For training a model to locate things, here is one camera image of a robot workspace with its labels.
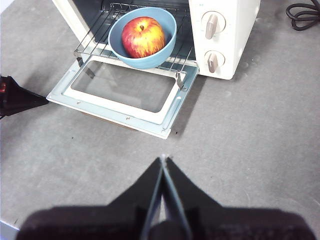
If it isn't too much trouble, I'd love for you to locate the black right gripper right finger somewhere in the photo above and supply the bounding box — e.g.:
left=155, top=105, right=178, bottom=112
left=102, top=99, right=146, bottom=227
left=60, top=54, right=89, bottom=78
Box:
left=163, top=156, right=317, bottom=240

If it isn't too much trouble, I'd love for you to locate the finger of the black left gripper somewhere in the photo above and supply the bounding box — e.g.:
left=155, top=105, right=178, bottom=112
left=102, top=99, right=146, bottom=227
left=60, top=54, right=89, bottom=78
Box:
left=0, top=74, right=49, bottom=118

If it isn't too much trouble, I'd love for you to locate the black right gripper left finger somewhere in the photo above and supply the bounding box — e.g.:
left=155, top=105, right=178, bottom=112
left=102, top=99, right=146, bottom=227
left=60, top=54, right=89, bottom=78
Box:
left=16, top=156, right=166, bottom=240

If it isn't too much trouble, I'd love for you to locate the oven door with glass window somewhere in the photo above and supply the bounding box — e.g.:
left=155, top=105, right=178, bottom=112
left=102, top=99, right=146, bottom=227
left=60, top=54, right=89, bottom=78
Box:
left=46, top=55, right=201, bottom=140

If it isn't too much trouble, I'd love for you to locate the blue bowl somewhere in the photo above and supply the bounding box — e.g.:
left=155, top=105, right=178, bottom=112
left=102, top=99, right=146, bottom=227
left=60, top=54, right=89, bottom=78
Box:
left=107, top=6, right=178, bottom=70

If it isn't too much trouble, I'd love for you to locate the red yellow apple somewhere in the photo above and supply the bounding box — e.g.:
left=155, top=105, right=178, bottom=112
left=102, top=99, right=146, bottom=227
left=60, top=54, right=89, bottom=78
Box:
left=121, top=16, right=167, bottom=59

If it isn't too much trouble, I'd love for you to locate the beige oven knob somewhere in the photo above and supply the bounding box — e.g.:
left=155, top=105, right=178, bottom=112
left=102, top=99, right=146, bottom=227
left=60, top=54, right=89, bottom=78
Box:
left=203, top=49, right=226, bottom=74
left=201, top=10, right=227, bottom=40

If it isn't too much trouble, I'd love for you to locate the cream Toshiba toaster oven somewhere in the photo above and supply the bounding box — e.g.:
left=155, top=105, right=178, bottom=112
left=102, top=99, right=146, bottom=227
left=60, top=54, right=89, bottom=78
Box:
left=51, top=0, right=261, bottom=81

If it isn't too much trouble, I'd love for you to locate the metal wire oven rack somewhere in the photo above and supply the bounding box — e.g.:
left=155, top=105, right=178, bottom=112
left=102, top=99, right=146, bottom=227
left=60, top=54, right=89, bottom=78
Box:
left=73, top=2, right=196, bottom=91

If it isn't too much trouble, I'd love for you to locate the black oven power cable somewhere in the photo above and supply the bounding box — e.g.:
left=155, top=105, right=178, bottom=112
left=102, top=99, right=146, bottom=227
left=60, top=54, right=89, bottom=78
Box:
left=285, top=0, right=320, bottom=32

